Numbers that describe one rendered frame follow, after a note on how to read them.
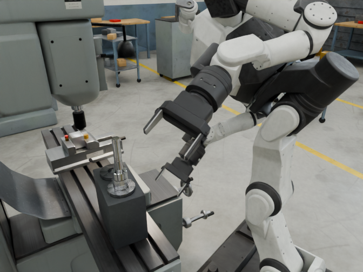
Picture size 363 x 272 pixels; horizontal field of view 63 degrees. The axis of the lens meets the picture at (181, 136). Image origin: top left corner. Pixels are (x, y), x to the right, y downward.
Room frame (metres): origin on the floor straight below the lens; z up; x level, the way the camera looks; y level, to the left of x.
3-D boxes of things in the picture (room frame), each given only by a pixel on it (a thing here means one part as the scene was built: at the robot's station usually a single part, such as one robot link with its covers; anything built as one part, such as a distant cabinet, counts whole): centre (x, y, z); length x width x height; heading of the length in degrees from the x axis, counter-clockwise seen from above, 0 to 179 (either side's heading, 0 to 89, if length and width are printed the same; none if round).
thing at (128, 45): (1.29, 0.24, 1.49); 0.07 x 0.07 x 0.06
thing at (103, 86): (1.19, 0.33, 1.44); 0.04 x 0.04 x 0.21; 32
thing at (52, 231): (1.13, 0.43, 0.82); 0.50 x 0.35 x 0.12; 122
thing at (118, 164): (0.77, 0.19, 1.28); 0.03 x 0.03 x 0.11
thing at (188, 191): (1.40, 0.00, 0.66); 0.16 x 0.12 x 0.12; 122
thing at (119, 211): (0.81, 0.22, 1.06); 0.22 x 0.12 x 0.20; 27
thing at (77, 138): (1.25, 0.50, 1.07); 0.06 x 0.05 x 0.06; 34
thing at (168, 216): (1.15, 0.41, 0.46); 0.80 x 0.30 x 0.60; 122
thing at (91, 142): (1.28, 0.46, 1.05); 0.12 x 0.06 x 0.04; 34
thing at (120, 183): (0.77, 0.19, 1.19); 0.05 x 0.05 x 0.06
